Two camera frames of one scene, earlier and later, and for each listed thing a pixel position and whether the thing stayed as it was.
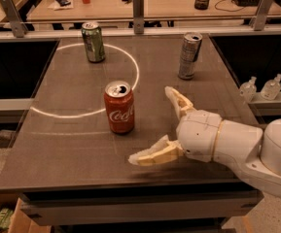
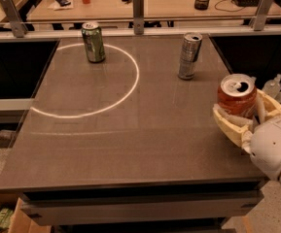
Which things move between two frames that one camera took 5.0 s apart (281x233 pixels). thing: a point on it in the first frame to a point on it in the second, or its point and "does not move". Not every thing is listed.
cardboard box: (21, 221) does not move
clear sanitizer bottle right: (271, 87) does not move
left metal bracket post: (18, 26) does not move
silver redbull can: (190, 49) does not move
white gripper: (198, 134) to (273, 148)
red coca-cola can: (120, 101) to (236, 94)
